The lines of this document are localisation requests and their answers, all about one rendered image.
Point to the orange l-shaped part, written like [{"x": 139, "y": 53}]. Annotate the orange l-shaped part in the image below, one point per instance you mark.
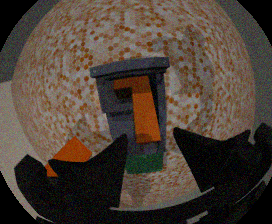
[{"x": 144, "y": 113}]

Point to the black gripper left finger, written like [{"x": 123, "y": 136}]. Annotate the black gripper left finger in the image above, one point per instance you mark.
[{"x": 104, "y": 173}]

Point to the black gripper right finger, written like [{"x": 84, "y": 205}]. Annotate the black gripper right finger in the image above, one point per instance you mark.
[{"x": 207, "y": 157}]

